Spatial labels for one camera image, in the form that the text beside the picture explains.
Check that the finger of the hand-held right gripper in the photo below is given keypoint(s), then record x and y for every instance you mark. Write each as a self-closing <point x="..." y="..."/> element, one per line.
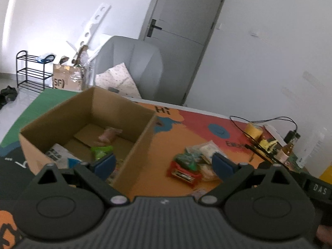
<point x="265" y="165"/>

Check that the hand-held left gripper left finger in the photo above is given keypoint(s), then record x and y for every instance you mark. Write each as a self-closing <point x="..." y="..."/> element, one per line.
<point x="105" y="165"/>

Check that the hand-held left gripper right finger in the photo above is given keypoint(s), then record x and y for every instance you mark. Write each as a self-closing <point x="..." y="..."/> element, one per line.
<point x="223" y="166"/>

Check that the green white snack packet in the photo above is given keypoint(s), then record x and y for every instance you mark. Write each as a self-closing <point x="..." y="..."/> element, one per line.
<point x="102" y="151"/>

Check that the blue snack packet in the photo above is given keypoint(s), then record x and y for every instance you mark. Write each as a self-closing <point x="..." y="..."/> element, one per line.
<point x="75" y="162"/>

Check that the pink snack packet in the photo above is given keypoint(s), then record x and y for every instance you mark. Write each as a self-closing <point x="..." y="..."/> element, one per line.
<point x="109" y="134"/>

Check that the cardboard box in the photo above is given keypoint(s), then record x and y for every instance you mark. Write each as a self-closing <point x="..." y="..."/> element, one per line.
<point x="137" y="155"/>

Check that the clear bag with white label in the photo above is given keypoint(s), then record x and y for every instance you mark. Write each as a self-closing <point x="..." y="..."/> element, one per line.
<point x="55" y="155"/>

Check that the person's right hand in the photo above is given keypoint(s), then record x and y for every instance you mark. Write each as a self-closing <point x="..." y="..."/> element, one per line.
<point x="325" y="234"/>

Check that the pale beige snack packet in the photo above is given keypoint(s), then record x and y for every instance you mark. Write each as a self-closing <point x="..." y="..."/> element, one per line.
<point x="207" y="172"/>

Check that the yellow box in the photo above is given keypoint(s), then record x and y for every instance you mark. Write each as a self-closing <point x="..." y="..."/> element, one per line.
<point x="326" y="172"/>

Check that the black metal rods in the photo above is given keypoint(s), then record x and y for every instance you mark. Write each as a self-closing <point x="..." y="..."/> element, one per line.
<point x="255" y="147"/>

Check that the small yellow tape dispenser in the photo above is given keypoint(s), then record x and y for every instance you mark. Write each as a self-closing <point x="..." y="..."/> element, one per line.
<point x="268" y="145"/>

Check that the brown glass bottle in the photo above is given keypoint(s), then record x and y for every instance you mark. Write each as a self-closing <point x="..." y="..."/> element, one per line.
<point x="284" y="153"/>

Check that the clear pale snack packet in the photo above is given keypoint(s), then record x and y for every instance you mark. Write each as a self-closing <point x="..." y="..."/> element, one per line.
<point x="207" y="147"/>

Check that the white paper sheet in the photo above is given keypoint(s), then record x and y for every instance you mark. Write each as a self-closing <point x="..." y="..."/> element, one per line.
<point x="275" y="133"/>

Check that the yellow tape roll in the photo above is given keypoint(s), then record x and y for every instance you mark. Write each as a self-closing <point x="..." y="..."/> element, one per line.
<point x="253" y="131"/>

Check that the dark green snack packet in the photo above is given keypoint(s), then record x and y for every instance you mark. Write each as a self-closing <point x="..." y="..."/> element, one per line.
<point x="185" y="159"/>

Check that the small patterned snack packet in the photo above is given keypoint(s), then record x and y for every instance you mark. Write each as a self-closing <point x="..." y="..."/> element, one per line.
<point x="197" y="194"/>

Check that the black charger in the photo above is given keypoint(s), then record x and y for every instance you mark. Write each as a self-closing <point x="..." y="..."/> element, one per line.
<point x="292" y="137"/>

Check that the cartoon cat printed table mat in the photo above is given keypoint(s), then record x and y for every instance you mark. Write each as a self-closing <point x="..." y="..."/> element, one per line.
<point x="166" y="160"/>

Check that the dotted cream cushion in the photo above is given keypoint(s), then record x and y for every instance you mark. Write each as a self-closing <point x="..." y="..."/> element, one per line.
<point x="116" y="77"/>

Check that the brown printed shipping carton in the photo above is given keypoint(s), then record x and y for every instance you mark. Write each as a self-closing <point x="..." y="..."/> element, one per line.
<point x="64" y="79"/>

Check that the clear plastic wrapping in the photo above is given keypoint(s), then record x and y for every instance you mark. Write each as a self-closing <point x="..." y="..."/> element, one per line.
<point x="85" y="66"/>

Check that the grey upholstered chair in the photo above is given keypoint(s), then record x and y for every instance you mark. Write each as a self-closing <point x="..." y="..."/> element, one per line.
<point x="140" y="57"/>

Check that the grey door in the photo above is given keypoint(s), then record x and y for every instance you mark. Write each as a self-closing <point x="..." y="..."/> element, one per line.
<point x="181" y="57"/>

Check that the black metal shoe rack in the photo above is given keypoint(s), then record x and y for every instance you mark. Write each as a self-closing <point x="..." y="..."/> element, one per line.
<point x="33" y="73"/>

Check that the blue bundle on rack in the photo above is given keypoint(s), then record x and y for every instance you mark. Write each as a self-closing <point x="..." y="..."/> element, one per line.
<point x="45" y="57"/>

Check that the white panel with round holes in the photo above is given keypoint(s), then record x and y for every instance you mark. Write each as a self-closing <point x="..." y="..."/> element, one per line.
<point x="96" y="18"/>

